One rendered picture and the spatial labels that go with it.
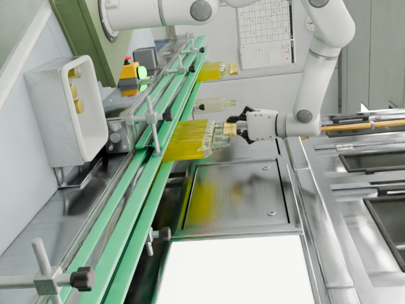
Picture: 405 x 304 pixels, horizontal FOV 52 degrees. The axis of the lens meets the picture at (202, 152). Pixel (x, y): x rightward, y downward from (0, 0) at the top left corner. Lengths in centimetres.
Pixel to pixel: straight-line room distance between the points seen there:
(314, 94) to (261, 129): 24
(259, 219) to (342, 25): 53
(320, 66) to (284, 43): 587
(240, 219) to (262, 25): 606
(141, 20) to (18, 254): 69
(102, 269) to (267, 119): 81
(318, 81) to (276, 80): 600
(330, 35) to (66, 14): 67
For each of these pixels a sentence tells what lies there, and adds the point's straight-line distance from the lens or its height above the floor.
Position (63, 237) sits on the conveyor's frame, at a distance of 83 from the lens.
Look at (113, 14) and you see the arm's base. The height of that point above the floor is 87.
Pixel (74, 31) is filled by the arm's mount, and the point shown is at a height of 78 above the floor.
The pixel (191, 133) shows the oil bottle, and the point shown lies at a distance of 131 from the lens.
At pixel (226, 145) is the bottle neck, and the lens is 125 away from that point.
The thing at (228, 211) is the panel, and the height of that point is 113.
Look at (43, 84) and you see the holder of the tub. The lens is 95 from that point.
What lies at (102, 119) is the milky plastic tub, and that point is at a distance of 110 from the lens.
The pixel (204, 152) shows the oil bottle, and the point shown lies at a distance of 124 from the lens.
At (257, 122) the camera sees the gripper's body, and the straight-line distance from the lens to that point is 137.
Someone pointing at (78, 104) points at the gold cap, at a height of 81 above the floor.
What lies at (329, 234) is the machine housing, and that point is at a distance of 105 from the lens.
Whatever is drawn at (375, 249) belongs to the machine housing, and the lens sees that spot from 109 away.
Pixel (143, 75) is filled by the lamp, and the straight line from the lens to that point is 151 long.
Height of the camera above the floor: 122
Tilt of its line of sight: 7 degrees down
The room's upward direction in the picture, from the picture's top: 85 degrees clockwise
